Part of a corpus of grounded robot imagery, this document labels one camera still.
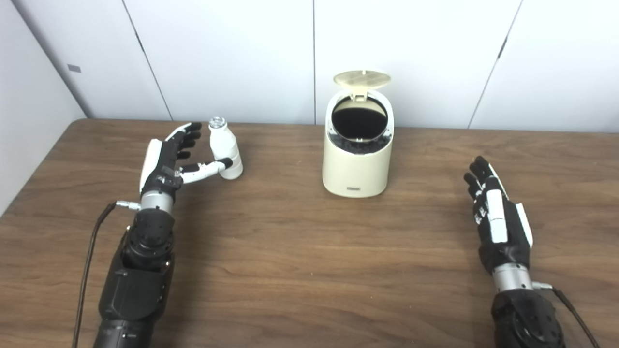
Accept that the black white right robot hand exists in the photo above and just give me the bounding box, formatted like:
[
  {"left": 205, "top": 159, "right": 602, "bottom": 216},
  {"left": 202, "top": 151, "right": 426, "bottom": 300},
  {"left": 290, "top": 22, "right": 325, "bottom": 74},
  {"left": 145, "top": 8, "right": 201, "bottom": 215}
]
[{"left": 463, "top": 156, "right": 534, "bottom": 276}]

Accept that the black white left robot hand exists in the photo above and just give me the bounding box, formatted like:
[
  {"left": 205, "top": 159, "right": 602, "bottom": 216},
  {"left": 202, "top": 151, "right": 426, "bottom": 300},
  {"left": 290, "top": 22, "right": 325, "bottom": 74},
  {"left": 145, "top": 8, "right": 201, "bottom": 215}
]
[{"left": 139, "top": 122, "right": 234, "bottom": 199}]

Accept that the small white plastic bottle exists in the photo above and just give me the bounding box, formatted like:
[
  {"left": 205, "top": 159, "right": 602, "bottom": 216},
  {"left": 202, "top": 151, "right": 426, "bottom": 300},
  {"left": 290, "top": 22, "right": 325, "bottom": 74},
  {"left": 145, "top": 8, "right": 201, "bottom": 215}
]
[{"left": 208, "top": 116, "right": 244, "bottom": 180}]

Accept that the cream-colored bin with round lid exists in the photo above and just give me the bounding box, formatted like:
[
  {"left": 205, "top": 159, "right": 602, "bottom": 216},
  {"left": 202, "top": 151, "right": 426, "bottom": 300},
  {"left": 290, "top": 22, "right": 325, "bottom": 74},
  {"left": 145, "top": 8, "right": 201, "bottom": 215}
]
[{"left": 322, "top": 70, "right": 395, "bottom": 198}]

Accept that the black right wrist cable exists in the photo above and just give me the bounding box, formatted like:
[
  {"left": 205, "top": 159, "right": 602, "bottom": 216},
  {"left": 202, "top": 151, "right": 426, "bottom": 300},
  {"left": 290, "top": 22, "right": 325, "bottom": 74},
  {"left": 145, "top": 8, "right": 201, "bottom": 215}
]
[{"left": 531, "top": 281, "right": 600, "bottom": 348}]

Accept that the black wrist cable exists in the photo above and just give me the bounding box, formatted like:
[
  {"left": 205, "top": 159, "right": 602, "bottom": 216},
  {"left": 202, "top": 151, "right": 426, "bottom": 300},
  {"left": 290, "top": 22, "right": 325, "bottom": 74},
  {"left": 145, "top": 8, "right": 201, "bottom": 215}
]
[
  {"left": 72, "top": 200, "right": 142, "bottom": 348},
  {"left": 531, "top": 281, "right": 600, "bottom": 348}
]

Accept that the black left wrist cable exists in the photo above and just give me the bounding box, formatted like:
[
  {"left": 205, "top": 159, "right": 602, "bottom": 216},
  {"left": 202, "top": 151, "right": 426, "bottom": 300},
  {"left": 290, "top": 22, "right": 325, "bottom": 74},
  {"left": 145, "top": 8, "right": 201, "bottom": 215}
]
[{"left": 72, "top": 200, "right": 142, "bottom": 348}]

